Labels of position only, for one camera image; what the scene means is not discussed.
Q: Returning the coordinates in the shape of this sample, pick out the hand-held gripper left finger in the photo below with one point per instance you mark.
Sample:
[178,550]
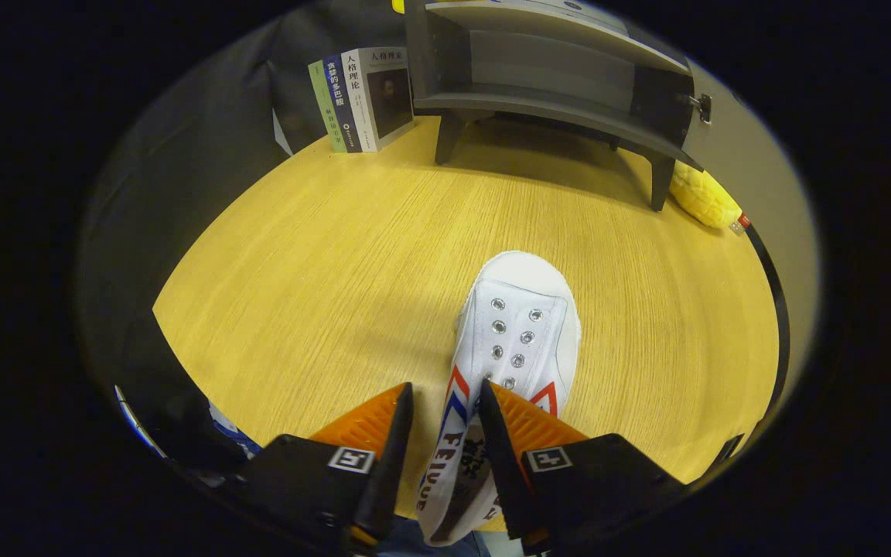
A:
[395,464]

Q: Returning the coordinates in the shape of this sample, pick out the dark grey shoe cabinet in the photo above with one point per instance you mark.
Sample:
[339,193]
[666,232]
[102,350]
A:
[554,100]

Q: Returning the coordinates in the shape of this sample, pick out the yellow corn toy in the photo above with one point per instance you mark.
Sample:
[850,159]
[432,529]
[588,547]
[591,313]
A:
[704,197]

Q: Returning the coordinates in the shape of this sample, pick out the blue book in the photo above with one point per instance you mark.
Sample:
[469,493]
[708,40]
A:
[339,100]

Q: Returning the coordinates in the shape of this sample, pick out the white shoe with striped side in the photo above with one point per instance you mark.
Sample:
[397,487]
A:
[523,309]

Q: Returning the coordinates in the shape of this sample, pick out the person's blue jeans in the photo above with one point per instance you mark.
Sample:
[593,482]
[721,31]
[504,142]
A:
[407,543]

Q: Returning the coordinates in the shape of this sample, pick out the black backdrop cloth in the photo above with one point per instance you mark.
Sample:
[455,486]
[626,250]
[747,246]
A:
[182,155]

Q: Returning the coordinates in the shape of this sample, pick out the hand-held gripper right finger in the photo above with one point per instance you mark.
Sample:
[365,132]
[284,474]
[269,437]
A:
[503,480]

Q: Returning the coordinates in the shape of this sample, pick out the white book with portrait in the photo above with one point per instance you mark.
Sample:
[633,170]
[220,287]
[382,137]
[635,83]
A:
[384,93]

